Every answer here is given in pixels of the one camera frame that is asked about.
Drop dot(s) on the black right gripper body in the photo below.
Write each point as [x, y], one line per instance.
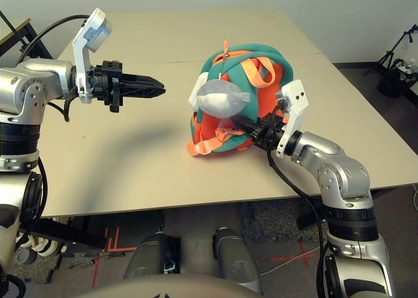
[267, 134]

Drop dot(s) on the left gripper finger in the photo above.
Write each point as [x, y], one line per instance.
[140, 81]
[143, 92]

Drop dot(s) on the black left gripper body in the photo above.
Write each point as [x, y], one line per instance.
[109, 82]

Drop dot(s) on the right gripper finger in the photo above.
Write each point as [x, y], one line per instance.
[246, 124]

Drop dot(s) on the teal and orange backpack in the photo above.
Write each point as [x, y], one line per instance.
[254, 49]

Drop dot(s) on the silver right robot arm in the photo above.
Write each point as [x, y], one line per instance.
[339, 174]

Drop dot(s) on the thin black pole with clamp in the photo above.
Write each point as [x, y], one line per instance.
[14, 31]

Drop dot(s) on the grey robot right leg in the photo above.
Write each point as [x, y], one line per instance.
[236, 262]

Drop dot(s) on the black waste bin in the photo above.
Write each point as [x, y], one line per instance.
[392, 84]

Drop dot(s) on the black tripod stand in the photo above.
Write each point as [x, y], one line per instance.
[389, 53]

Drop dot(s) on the white round plastic object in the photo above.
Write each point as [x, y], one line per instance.
[40, 245]

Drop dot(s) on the grey foam mat piece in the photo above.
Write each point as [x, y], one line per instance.
[81, 259]

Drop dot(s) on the grey robot torso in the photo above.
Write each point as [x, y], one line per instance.
[163, 288]

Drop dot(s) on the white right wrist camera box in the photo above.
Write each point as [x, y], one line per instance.
[295, 95]

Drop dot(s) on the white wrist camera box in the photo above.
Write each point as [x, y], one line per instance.
[295, 95]
[94, 33]

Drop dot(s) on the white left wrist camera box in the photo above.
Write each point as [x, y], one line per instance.
[94, 33]

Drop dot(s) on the side table with black frame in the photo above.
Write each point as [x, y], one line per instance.
[9, 30]

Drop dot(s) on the black table frame bar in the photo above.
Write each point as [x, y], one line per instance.
[65, 232]

